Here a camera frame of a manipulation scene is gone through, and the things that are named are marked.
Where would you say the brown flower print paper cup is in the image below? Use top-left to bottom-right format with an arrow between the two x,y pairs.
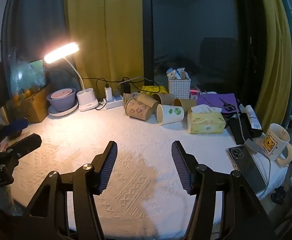
125,98 -> 153,122

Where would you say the cardboard box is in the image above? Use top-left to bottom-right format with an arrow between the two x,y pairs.
6,85 -> 52,123

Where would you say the smartphone in clear case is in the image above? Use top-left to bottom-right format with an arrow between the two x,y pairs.
227,144 -> 268,195

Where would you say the white plate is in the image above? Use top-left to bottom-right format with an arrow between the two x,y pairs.
48,102 -> 79,118

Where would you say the black case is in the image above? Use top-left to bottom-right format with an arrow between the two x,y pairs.
229,116 -> 253,145

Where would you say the white desk lamp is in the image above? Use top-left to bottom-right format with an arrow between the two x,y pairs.
43,42 -> 99,112

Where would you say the white textured tablecloth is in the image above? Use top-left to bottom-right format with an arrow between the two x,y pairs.
11,102 -> 289,233

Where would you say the white power adapter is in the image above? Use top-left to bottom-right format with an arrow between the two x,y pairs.
244,136 -> 264,153

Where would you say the yellow packet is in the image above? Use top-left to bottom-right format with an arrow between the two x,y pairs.
139,85 -> 168,95

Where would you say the white spray bottle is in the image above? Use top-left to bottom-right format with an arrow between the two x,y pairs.
245,105 -> 263,138

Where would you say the white power strip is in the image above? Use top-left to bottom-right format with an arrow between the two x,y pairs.
103,97 -> 124,110

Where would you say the yellow curtain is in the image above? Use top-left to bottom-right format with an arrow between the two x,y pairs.
255,0 -> 292,130
63,0 -> 146,92

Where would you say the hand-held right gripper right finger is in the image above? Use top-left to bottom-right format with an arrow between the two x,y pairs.
171,140 -> 276,240

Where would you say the white bear print mug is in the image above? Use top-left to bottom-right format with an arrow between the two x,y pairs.
261,123 -> 292,168

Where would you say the purple bowl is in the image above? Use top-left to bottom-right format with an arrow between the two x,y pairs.
46,88 -> 77,111

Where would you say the yellow tissue box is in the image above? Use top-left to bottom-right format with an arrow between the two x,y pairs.
187,104 -> 225,134

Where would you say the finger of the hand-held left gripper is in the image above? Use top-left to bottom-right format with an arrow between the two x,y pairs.
0,118 -> 29,145
5,133 -> 42,159

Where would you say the white plastic basket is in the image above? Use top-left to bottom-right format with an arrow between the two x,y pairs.
168,76 -> 191,99

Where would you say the white green print paper cup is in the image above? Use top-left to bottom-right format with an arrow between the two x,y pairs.
157,104 -> 185,125

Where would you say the clear plastic bag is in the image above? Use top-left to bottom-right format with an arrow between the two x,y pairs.
8,52 -> 48,93

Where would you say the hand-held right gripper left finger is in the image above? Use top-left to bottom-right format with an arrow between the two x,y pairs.
18,141 -> 118,240

